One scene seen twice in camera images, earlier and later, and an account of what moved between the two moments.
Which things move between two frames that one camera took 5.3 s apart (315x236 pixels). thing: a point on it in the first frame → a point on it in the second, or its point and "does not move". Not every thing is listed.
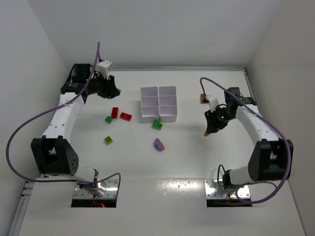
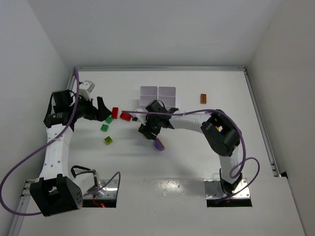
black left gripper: x=108 y=87 → x=94 y=111
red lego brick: x=114 y=112 does not move
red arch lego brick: x=125 y=116 does not move
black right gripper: x=212 y=120 → x=146 y=130
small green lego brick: x=109 y=119 does not move
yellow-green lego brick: x=108 y=140 does not move
